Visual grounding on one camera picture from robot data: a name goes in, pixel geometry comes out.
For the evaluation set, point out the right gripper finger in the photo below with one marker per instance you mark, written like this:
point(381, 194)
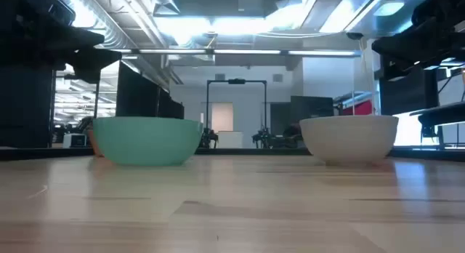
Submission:
point(407, 51)

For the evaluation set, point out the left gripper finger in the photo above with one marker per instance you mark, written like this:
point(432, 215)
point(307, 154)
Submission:
point(96, 60)

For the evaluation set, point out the green bowl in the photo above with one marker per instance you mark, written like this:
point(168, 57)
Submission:
point(147, 142)

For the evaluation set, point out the white footed bowl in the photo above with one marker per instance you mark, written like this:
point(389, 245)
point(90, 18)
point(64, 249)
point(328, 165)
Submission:
point(348, 138)

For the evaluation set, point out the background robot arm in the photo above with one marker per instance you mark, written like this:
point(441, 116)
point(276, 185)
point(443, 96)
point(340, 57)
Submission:
point(270, 138)
point(209, 137)

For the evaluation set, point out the black window blind panel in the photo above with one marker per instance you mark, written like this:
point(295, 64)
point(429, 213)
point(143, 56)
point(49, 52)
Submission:
point(407, 95)

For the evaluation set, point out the thin white pole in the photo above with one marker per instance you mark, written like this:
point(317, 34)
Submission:
point(353, 82)

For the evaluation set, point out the black desk with stand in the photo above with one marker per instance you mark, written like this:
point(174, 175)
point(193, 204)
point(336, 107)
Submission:
point(441, 115)

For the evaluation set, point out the red panel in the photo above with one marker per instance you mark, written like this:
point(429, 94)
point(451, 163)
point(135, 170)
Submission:
point(359, 108)

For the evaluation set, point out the tall black panel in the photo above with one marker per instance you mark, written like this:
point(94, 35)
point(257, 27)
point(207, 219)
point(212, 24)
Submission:
point(25, 107)

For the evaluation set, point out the small white device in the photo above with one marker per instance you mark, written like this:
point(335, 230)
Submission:
point(74, 140)

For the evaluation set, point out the black monitor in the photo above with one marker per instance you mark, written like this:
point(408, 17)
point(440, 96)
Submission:
point(311, 108)

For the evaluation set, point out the pale door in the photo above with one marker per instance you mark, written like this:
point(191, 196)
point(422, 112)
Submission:
point(222, 117)

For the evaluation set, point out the white box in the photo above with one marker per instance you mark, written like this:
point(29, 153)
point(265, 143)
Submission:
point(230, 139)

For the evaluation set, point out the dome security camera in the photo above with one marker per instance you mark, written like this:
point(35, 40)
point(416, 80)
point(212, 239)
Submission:
point(355, 35)

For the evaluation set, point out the black partition wall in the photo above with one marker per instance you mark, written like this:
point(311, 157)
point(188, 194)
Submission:
point(145, 96)

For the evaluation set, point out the silver air duct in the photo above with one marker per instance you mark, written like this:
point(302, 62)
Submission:
point(165, 4)

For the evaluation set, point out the black table edge rail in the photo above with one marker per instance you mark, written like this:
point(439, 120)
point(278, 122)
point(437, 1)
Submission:
point(43, 153)

